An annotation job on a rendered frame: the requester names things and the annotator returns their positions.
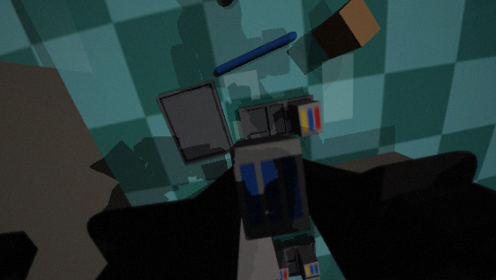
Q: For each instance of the brown rectangular block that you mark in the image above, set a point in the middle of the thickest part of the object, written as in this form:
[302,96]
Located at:
[346,30]

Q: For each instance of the dark blue rod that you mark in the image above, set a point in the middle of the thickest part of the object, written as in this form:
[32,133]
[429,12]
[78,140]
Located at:
[255,53]

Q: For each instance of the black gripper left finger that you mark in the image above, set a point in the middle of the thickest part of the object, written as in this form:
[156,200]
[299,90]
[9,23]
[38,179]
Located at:
[207,225]

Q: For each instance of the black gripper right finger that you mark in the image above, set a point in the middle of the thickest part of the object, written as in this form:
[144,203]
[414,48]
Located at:
[351,210]

